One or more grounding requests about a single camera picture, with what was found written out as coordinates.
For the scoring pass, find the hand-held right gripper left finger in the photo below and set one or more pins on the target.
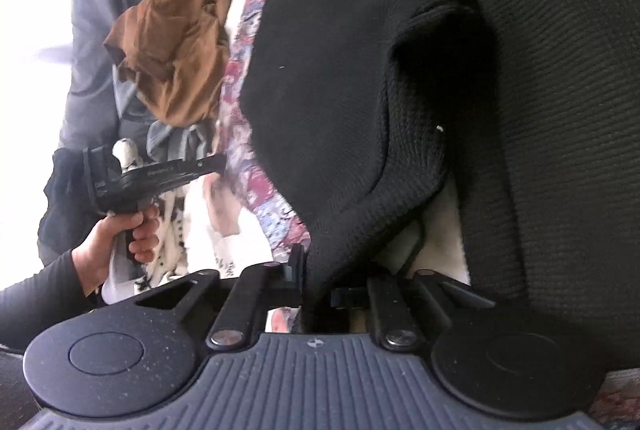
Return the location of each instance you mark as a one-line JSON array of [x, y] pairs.
[[298, 270]]

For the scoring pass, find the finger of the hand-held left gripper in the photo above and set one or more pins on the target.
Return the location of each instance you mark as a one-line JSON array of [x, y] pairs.
[[212, 163]]

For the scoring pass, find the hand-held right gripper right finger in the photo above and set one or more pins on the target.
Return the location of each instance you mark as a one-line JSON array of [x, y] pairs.
[[350, 297]]

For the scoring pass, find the black knit garment patterned lining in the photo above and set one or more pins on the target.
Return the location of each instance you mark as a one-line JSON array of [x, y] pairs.
[[350, 60]]

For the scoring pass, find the person's left forearm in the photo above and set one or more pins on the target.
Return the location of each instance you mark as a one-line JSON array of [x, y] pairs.
[[40, 300]]

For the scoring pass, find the person's left hand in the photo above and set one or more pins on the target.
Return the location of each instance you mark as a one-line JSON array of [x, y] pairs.
[[100, 250]]

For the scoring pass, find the cream bear printed blanket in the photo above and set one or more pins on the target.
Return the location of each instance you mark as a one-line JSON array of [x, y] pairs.
[[220, 210]]

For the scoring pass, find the blue denim garment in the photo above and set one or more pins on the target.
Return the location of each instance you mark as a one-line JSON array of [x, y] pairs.
[[170, 140]]

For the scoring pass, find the white plush toy black spots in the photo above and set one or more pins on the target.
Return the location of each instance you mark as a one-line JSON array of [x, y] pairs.
[[170, 220]]

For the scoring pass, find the brown garment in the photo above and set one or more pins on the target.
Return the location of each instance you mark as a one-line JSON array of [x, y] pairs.
[[175, 50]]

